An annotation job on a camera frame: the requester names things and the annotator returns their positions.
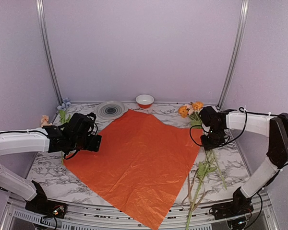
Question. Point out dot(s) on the aluminium frame post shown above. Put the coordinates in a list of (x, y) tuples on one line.
[(235, 52), (46, 45)]

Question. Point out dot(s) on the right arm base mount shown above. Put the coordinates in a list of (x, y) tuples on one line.
[(238, 206)]

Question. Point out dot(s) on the pink fake flower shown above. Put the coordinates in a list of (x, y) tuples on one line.
[(45, 121), (189, 109)]

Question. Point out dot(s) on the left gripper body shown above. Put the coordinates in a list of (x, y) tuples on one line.
[(92, 145)]

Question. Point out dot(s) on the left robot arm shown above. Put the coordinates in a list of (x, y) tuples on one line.
[(44, 139)]

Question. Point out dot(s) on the blue fake flower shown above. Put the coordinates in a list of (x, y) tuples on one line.
[(66, 103)]

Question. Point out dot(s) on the red and white bowl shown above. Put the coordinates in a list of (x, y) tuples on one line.
[(144, 100)]

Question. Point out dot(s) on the right aluminium frame post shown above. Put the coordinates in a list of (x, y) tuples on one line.
[(235, 52)]

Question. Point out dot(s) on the left aluminium frame post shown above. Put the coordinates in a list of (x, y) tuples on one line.
[(46, 45)]

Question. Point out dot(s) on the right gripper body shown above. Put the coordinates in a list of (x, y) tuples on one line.
[(215, 138)]

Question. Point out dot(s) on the orange wrapping paper sheet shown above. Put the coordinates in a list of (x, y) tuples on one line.
[(142, 162)]

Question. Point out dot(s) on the orange fake flower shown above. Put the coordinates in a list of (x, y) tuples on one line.
[(194, 119)]

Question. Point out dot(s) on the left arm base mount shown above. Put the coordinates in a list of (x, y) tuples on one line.
[(41, 205)]

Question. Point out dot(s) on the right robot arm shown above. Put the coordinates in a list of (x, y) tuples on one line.
[(263, 138)]

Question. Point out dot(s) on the grey glass plate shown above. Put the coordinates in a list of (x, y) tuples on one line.
[(110, 110)]

